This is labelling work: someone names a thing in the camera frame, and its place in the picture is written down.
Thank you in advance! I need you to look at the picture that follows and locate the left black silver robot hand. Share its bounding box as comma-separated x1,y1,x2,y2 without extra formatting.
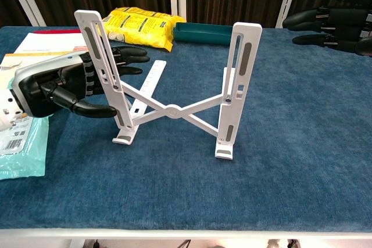
13,46,149,118

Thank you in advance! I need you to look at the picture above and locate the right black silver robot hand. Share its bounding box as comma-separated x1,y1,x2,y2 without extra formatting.
282,0,372,57

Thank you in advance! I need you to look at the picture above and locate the white folding laptop stand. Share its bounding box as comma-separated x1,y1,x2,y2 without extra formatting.
74,9,263,161

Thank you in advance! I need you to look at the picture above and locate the beige white paper bag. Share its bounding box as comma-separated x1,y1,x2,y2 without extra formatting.
0,51,81,92

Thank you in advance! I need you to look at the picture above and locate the white printed paper booklet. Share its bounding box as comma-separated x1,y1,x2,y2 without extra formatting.
14,31,88,56

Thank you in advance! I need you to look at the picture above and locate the red folder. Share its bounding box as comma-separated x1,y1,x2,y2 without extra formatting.
33,28,82,34

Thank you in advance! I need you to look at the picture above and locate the teal cleaning cloth pouch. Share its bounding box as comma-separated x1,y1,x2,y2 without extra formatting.
0,116,49,181

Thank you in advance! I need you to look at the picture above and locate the yellow snack bag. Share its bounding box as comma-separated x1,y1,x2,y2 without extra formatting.
97,6,187,52

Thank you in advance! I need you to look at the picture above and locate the dark green plastic tray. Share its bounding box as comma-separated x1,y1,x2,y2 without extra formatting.
173,21,235,46

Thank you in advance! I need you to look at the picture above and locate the blue plush table cloth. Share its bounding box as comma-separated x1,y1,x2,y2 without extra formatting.
0,26,372,231

